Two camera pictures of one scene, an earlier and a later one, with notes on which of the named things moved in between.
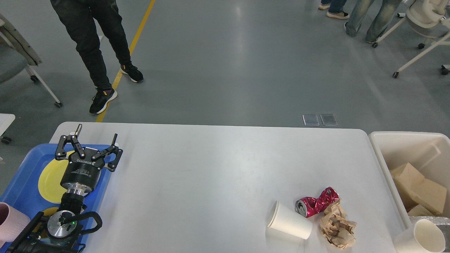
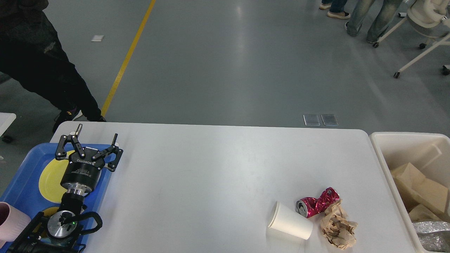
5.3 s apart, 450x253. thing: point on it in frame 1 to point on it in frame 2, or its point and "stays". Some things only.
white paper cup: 285,220 stays
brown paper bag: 421,197 stays
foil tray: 443,223 to 434,235
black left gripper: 82,174 stays
